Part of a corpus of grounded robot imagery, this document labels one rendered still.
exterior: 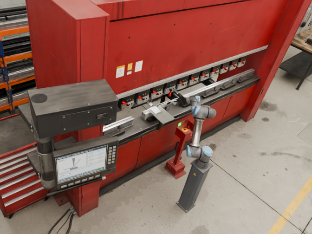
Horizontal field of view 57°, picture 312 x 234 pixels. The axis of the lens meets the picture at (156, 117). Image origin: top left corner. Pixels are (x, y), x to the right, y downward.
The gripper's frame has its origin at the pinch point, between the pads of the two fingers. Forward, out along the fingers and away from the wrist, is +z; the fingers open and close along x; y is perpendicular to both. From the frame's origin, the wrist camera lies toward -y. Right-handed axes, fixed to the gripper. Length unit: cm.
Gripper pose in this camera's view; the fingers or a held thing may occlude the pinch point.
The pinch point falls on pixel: (171, 100)
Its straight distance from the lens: 351.8
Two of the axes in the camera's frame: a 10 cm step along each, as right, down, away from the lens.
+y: 3.2, 8.2, 4.7
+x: 3.4, -5.6, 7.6
